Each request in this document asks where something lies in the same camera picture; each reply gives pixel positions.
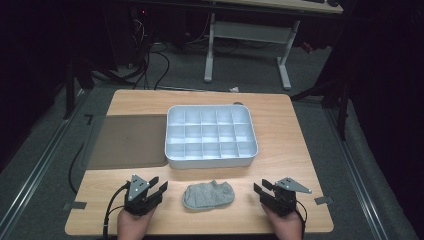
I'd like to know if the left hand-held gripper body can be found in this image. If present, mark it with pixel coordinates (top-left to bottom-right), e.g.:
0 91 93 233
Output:
123 173 165 217

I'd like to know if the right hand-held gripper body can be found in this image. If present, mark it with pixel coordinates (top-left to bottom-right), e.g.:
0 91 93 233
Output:
259 177 313 217

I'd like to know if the grey sock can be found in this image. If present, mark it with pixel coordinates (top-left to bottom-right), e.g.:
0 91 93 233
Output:
181 179 236 211

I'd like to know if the person's right hand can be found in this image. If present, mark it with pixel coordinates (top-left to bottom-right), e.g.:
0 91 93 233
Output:
261 203 304 240

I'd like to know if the person's left hand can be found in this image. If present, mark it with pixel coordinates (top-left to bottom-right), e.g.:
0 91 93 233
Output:
116 206 156 240

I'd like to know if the white compartment storage box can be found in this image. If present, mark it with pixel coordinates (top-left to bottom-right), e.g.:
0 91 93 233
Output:
164 104 259 170

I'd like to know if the black metal stand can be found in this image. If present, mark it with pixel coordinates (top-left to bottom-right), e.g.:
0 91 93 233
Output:
289 74 352 142
62 55 95 120

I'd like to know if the white metal desk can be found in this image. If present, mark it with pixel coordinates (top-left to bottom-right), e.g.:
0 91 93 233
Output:
203 0 344 92

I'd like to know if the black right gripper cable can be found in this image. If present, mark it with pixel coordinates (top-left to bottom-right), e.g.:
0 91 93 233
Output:
294 199 308 240

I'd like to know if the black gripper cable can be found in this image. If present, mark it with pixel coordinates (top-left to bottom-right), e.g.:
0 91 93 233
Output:
294 199 308 240
101 182 132 240

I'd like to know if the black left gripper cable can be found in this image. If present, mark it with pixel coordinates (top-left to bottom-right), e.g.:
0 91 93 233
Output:
101 182 132 240

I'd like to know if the black floor cable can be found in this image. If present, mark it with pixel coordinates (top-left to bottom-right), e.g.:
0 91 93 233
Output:
67 142 86 195

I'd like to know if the metal floor rail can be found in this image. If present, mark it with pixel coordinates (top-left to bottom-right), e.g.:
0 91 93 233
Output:
0 89 88 232
324 107 392 240

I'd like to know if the bundle of black cables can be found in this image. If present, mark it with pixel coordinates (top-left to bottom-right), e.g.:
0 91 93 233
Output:
89 16 171 91

